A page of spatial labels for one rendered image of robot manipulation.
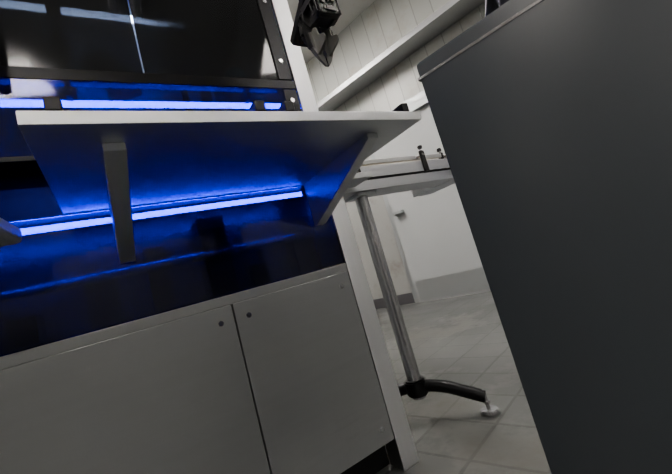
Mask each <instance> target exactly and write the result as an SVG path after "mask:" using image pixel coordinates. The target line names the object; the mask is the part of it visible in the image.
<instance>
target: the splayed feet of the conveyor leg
mask: <svg viewBox="0 0 672 474"><path fill-rule="evenodd" d="M420 376H421V378H420V379H419V380H417V381H413V382H409V381H407V379H406V380H405V382H402V383H399V384H397V385H398V388H399V392H400V395H401V396H404V395H408V397H410V398H413V399H416V398H421V397H424V396H426V395H427V394H428V392H441V393H448V394H452V395H456V396H459V397H463V398H467V399H470V400H474V401H478V402H482V403H483V404H485V405H486V406H483V407H482V408H481V409H480V413H481V414H482V415H484V416H494V415H496V414H497V413H498V412H499V408H498V407H497V406H495V405H490V403H491V402H490V400H489V399H488V398H487V394H486V391H485V389H480V388H476V387H473V386H469V385H465V384H461V383H457V382H453V381H448V380H442V379H426V378H425V377H424V376H422V375H420Z"/></svg>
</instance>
